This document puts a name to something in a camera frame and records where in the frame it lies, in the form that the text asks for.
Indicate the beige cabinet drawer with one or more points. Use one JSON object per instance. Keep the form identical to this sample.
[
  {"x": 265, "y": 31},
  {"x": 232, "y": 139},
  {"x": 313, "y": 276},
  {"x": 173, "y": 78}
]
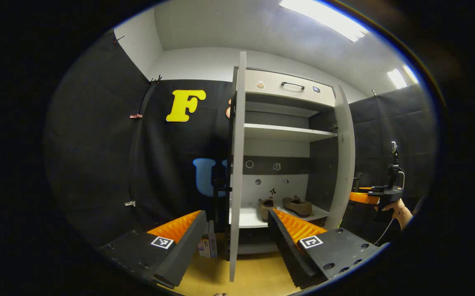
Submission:
[{"x": 270, "y": 87}]

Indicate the white cloth clip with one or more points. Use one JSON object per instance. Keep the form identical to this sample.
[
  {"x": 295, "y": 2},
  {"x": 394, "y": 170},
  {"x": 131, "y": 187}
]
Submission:
[{"x": 130, "y": 203}]

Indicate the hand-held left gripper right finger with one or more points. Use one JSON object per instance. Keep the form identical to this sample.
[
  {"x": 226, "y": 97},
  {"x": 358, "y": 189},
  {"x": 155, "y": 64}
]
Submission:
[{"x": 289, "y": 250}]

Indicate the brown fuzzy shoe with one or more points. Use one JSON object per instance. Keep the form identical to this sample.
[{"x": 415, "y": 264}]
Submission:
[
  {"x": 265, "y": 209},
  {"x": 298, "y": 205}
]

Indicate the white shoe cabinet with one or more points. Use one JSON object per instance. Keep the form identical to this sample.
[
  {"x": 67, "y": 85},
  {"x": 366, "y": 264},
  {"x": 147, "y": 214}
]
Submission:
[{"x": 278, "y": 148}]

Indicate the white cabinet shelf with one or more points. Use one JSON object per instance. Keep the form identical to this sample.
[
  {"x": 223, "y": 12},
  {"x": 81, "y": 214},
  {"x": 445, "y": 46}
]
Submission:
[
  {"x": 282, "y": 132},
  {"x": 245, "y": 218}
]

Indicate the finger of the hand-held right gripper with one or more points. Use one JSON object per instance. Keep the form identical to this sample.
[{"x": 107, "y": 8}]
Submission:
[
  {"x": 363, "y": 198},
  {"x": 371, "y": 189}
]

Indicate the long ceiling light panel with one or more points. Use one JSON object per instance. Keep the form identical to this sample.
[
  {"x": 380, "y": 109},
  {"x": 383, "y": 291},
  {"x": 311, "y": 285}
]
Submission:
[{"x": 323, "y": 18}]

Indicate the white shoe cabinet door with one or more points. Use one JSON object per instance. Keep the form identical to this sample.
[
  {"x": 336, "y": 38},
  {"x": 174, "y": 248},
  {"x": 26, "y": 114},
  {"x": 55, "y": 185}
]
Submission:
[
  {"x": 237, "y": 164},
  {"x": 342, "y": 164}
]

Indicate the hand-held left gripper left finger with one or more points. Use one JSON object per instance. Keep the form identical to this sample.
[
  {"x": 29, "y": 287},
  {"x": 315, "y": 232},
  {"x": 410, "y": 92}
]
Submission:
[{"x": 184, "y": 250}]

